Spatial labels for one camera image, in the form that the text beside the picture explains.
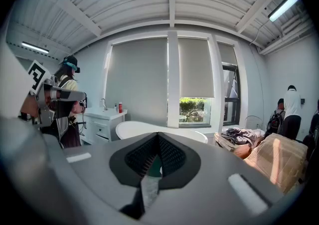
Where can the black framed window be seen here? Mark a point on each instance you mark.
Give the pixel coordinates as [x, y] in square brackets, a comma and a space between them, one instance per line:
[230, 65]

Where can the white vanity cabinet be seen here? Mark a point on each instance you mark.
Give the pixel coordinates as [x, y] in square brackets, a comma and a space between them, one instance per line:
[99, 119]

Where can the small pump bottle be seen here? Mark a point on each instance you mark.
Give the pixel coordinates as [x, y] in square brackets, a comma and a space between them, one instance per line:
[115, 108]

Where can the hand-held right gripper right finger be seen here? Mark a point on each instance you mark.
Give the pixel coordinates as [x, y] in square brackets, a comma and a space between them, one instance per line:
[174, 159]

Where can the white bathtub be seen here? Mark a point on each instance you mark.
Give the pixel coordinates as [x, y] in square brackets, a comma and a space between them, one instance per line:
[134, 129]

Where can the grey clothes pile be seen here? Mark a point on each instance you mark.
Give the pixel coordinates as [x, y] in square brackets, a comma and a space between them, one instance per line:
[239, 135]

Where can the glass window pane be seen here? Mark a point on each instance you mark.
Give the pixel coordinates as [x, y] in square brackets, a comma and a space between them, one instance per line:
[194, 109]

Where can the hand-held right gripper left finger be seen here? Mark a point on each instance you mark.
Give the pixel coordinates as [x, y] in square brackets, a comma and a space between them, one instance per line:
[134, 159]

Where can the person's left hand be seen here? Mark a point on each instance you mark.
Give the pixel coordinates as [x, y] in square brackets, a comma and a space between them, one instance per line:
[30, 106]

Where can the flat cardboard box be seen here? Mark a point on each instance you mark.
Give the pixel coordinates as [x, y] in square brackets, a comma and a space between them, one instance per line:
[224, 144]

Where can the chrome faucet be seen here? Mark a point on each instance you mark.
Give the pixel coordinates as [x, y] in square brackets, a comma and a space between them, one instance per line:
[104, 106]

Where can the narrow roller blind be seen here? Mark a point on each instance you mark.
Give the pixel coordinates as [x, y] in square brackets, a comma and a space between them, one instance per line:
[226, 54]

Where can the ceiling tube light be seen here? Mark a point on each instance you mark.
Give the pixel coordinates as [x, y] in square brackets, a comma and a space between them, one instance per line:
[35, 47]
[284, 7]

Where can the red bottle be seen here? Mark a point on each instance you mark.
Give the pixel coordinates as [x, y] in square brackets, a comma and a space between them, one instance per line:
[120, 108]

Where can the black backpack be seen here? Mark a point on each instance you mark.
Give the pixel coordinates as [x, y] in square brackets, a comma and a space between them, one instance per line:
[274, 123]

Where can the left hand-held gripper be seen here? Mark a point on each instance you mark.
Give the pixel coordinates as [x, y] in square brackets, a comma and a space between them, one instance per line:
[40, 76]

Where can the medium roller blind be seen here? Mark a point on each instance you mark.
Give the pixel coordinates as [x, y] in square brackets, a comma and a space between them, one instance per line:
[195, 69]

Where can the large taped cardboard box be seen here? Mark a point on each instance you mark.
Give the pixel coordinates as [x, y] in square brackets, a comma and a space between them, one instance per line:
[279, 159]

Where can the wide roller blind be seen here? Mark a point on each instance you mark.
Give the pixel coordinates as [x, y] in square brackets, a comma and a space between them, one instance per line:
[137, 81]

